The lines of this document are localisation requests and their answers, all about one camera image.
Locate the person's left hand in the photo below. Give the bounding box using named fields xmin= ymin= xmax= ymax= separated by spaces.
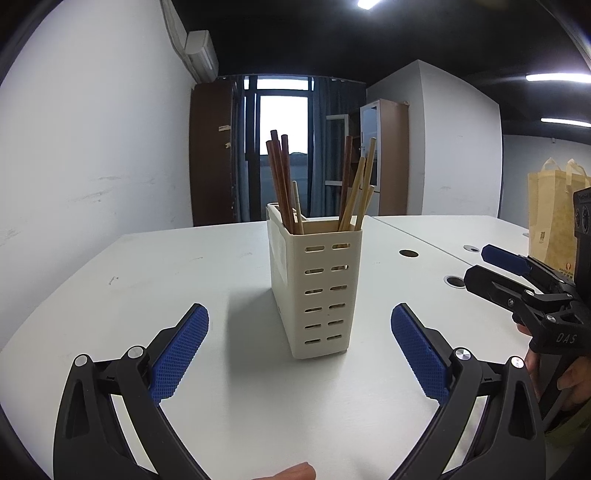
xmin=259 ymin=463 xmax=317 ymax=480

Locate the brown paper bag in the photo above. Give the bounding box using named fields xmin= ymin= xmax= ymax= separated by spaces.
xmin=527 ymin=158 xmax=591 ymax=278

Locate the cream perforated utensil holder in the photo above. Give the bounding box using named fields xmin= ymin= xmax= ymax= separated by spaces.
xmin=266 ymin=203 xmax=365 ymax=361

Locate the dark brown wardrobe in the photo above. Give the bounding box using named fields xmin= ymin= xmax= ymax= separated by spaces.
xmin=189 ymin=80 xmax=239 ymax=227

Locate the bundle of wooden chopsticks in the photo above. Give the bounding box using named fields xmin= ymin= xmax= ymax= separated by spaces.
xmin=265 ymin=130 xmax=377 ymax=234

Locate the white framed window panel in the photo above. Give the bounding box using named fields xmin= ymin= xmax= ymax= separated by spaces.
xmin=325 ymin=114 xmax=350 ymax=186

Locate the person's right hand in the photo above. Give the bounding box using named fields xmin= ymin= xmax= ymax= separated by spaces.
xmin=516 ymin=323 xmax=591 ymax=412

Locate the white wall conduit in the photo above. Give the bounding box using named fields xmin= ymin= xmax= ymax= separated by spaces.
xmin=159 ymin=0 xmax=195 ymax=79

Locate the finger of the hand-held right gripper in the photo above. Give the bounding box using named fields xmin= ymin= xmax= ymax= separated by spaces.
xmin=481 ymin=244 xmax=578 ymax=285
xmin=463 ymin=264 xmax=579 ymax=315

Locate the wooden glass door cabinet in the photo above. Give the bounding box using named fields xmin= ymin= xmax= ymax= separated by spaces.
xmin=360 ymin=98 xmax=410 ymax=217

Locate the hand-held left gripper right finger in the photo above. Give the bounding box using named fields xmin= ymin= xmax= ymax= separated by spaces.
xmin=390 ymin=303 xmax=548 ymax=480

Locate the grey curtain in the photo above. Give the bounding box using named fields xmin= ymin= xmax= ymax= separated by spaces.
xmin=308 ymin=76 xmax=368 ymax=217

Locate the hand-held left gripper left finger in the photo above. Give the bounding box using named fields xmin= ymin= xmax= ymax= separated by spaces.
xmin=53 ymin=303 xmax=211 ymax=480

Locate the glass balcony door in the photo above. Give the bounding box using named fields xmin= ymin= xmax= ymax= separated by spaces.
xmin=240 ymin=76 xmax=315 ymax=222

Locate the white air conditioner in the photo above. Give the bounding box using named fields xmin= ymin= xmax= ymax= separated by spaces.
xmin=185 ymin=30 xmax=219 ymax=82

